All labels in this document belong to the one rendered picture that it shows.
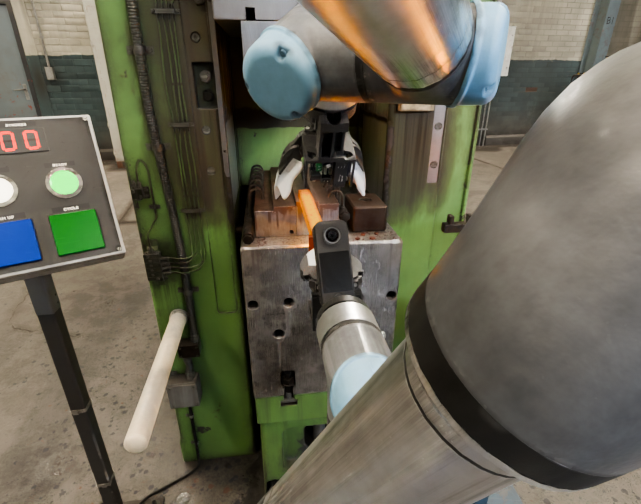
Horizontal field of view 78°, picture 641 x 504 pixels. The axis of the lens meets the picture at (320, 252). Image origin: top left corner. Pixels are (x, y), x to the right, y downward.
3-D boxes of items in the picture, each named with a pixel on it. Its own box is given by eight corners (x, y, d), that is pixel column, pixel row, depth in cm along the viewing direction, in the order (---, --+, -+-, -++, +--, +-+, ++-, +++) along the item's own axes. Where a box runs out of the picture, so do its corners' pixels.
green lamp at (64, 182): (77, 195, 73) (71, 172, 71) (50, 196, 72) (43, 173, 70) (84, 191, 76) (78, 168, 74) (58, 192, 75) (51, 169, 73)
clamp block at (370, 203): (386, 231, 98) (388, 206, 96) (352, 232, 97) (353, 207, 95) (374, 215, 109) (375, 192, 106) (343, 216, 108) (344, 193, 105)
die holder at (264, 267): (389, 385, 112) (403, 239, 93) (253, 399, 107) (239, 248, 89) (350, 287, 162) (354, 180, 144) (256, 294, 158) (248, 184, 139)
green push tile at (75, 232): (105, 247, 74) (94, 208, 74) (58, 256, 71) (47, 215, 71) (105, 248, 75) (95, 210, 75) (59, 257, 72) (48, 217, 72)
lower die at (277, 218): (338, 233, 97) (339, 200, 93) (255, 237, 95) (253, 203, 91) (317, 187, 135) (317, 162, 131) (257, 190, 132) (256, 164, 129)
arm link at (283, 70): (341, 38, 30) (386, -13, 36) (221, 42, 34) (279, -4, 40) (354, 131, 35) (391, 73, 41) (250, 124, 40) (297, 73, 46)
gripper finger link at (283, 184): (262, 212, 63) (297, 176, 58) (261, 186, 67) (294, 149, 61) (278, 219, 65) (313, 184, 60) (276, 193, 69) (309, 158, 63)
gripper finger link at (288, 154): (271, 170, 62) (305, 132, 57) (270, 164, 63) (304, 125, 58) (295, 182, 65) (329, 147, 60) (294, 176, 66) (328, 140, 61)
